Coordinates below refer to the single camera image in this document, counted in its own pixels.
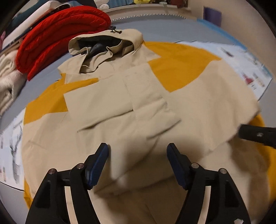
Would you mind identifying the red quilted blanket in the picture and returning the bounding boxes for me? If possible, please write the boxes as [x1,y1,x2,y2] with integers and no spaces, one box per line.
[16,6,111,81]

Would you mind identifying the beige and yellow hooded jacket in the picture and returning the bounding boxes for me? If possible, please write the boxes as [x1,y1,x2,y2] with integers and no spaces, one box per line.
[22,29,272,224]

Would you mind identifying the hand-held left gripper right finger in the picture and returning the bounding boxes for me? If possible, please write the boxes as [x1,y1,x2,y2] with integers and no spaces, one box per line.
[166,143,252,224]

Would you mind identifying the grey bed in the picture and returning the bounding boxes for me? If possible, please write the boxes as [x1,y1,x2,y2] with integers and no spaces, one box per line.
[0,13,248,132]

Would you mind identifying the printed lamp pattern bed sheet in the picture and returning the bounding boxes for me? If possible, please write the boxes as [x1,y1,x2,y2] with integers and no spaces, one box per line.
[0,41,273,191]

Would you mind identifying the beige bed headboard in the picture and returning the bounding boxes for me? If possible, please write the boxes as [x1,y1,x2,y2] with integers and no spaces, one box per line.
[104,5,188,21]

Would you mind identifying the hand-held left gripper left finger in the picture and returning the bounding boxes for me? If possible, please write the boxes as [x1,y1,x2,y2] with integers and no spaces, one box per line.
[25,142,109,224]

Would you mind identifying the cream fluffy blanket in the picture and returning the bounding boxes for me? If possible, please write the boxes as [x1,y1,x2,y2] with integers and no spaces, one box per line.
[0,50,27,117]

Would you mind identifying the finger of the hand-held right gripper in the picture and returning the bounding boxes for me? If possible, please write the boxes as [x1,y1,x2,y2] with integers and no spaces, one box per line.
[237,124,276,149]

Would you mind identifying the white plush toy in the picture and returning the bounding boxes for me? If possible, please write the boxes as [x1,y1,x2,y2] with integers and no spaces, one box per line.
[95,0,111,11]

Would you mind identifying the white folded bedding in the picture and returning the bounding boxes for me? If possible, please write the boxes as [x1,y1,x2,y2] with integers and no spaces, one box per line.
[1,0,71,51]

